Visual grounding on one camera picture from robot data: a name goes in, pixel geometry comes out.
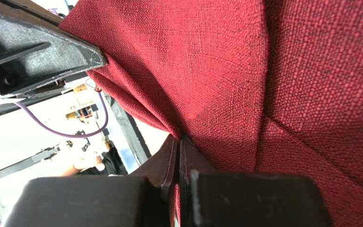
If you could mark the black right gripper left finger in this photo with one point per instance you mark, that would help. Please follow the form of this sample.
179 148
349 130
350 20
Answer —
141 199

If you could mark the dark red cloth napkin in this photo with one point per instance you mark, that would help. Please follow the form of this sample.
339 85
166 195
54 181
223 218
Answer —
259 85

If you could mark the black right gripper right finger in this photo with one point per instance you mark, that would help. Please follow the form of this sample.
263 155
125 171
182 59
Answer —
214 198

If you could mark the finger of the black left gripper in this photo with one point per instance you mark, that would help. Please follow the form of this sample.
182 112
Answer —
35 52

